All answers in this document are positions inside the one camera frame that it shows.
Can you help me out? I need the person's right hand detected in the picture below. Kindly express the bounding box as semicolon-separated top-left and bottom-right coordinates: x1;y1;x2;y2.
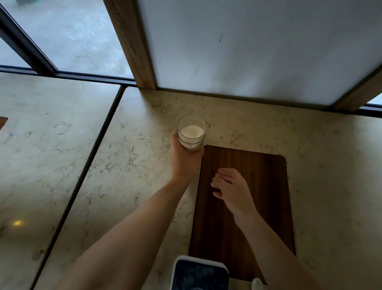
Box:
211;168;259;220

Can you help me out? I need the person's left hand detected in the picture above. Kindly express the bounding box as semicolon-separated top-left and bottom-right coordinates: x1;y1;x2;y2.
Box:
170;131;205;183

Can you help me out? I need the clear glass with white contents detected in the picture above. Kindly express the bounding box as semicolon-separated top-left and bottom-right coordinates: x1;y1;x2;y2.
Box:
177;115;207;153

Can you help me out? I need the person's left forearm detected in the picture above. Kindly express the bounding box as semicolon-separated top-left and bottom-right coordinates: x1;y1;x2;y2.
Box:
55;179;191;290

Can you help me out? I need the person's right forearm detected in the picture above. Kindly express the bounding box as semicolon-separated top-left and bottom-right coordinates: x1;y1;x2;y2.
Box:
234;210;321;290

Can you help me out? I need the dark wooden cutting board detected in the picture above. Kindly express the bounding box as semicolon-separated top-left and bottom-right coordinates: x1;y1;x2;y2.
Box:
189;145;296;284

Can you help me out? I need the white rimmed dark blue container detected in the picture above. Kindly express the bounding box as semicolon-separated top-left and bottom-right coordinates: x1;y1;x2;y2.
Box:
170;255;230;290

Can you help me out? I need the wide wooden post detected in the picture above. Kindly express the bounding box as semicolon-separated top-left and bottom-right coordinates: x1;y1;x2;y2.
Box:
103;0;158;90

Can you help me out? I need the narrow wooden post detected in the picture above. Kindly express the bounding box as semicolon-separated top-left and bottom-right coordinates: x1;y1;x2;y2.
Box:
331;64;382;112

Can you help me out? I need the black window frame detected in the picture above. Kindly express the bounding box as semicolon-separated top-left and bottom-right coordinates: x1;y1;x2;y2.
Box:
0;4;138;87

